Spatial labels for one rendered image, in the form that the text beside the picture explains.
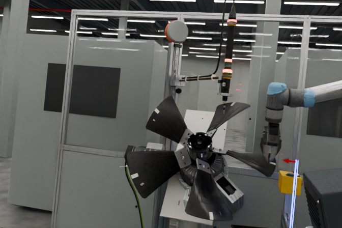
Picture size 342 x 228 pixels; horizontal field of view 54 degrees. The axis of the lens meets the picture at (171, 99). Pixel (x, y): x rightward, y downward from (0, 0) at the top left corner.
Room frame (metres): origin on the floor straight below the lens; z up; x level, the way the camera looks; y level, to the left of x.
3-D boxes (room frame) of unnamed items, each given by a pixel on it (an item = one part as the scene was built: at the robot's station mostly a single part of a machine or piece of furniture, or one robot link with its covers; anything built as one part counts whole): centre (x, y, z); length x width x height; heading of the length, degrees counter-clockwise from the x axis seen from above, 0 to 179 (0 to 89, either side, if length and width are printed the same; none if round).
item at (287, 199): (1.80, -0.68, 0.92); 0.03 x 0.03 x 0.12; 76
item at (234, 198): (1.61, -0.31, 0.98); 0.20 x 0.16 x 0.20; 166
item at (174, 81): (2.18, -0.03, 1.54); 0.10 x 0.07 x 0.08; 21
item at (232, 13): (1.59, -0.26, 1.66); 0.04 x 0.04 x 0.46
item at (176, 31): (2.26, 0.00, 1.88); 0.17 x 0.15 x 0.16; 76
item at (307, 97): (1.44, -0.55, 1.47); 0.11 x 0.11 x 0.08; 81
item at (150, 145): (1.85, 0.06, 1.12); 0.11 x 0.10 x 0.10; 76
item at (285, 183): (1.80, -0.68, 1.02); 0.16 x 0.10 x 0.11; 166
